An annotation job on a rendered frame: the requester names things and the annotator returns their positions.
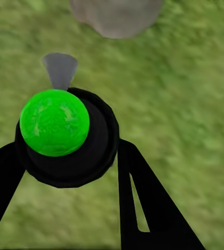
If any pesticide atomizer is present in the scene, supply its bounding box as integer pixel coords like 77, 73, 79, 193
15, 53, 120, 188

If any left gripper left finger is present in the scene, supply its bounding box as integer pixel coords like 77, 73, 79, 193
0, 142, 26, 221

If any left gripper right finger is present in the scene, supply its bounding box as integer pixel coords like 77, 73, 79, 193
117, 139, 205, 250

